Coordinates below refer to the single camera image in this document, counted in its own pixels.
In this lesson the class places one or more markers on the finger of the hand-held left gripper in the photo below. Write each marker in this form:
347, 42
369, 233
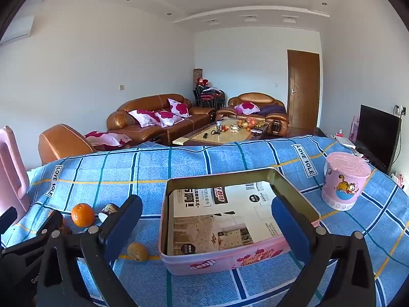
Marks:
38, 235
9, 219

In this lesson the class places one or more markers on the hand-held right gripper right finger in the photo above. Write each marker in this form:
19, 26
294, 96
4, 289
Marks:
290, 230

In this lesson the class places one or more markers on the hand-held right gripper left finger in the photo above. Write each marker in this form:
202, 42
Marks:
123, 227

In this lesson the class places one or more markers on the cylinder snack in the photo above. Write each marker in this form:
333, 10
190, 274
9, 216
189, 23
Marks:
107, 211

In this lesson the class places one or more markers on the dark brown round fruit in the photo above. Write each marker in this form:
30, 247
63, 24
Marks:
66, 228

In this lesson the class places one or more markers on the tan round fruit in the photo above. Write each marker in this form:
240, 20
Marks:
138, 252

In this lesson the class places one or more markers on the orange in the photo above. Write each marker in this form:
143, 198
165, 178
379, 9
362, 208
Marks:
83, 215

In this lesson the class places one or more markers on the pink tin box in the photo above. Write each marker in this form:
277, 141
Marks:
204, 260

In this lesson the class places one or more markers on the pink electric kettle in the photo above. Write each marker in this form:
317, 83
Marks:
12, 172

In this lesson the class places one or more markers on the printed paper leaflet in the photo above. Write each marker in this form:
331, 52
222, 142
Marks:
223, 217

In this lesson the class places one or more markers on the pink cartoon lidded bucket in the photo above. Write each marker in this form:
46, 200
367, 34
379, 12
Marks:
343, 182

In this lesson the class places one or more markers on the pink floral pillow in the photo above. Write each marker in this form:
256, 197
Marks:
179, 107
246, 108
168, 118
105, 139
143, 118

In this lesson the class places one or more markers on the brown leather chaise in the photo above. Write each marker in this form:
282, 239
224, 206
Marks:
60, 140

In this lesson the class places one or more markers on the blue plaid tablecloth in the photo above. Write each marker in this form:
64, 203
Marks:
204, 160

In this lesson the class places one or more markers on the orange and red produce pile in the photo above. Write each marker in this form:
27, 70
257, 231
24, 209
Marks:
250, 123

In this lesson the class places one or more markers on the wooden coffee table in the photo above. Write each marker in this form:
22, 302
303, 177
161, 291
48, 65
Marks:
220, 139

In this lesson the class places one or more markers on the purple blanket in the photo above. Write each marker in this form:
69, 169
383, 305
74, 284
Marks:
273, 111

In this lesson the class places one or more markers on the black television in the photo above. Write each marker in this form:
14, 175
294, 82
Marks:
377, 134

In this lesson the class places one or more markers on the brown leather sofa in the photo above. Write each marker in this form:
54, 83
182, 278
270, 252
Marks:
159, 102

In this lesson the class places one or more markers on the brown leather armchair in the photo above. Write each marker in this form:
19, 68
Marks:
255, 97

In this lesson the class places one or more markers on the brown wooden door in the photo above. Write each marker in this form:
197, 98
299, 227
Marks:
303, 86

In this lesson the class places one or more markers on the stack of black chairs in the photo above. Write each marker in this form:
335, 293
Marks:
209, 97

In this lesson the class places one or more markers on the red plush toy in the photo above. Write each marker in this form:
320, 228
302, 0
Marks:
204, 81

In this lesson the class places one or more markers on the tall patterned floor vase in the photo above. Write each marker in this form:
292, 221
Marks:
197, 75

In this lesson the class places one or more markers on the white air conditioner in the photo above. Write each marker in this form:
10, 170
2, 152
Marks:
19, 30

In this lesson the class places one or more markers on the square ceiling light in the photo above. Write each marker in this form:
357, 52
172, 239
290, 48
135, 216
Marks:
250, 17
287, 19

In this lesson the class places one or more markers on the wall power outlet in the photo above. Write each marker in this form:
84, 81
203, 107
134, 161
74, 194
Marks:
400, 110

